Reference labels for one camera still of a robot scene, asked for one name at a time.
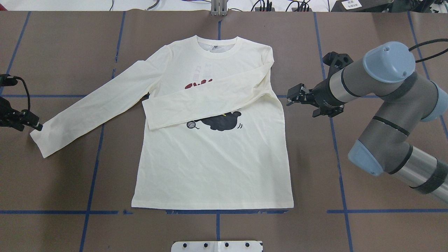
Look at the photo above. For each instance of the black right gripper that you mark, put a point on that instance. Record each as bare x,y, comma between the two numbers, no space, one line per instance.
321,93

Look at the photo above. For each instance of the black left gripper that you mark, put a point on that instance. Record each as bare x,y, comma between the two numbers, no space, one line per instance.
10,117

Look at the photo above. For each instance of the cream long-sleeve cat shirt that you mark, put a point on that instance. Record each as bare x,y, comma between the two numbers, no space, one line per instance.
214,135

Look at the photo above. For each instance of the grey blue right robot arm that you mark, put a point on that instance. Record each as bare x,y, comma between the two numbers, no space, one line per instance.
388,71

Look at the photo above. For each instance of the black box with label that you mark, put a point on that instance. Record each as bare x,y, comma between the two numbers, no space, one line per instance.
367,6

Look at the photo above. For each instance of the white perforated mounting plate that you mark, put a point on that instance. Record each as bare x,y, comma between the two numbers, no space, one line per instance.
218,246

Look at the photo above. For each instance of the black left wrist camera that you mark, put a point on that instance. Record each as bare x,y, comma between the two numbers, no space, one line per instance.
7,80

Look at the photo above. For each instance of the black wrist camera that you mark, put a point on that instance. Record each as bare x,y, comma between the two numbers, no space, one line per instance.
336,61
7,80

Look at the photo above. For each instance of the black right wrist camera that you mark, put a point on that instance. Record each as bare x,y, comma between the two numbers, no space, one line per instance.
336,61

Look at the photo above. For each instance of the grey aluminium frame post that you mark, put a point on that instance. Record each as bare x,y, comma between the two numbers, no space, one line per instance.
219,7

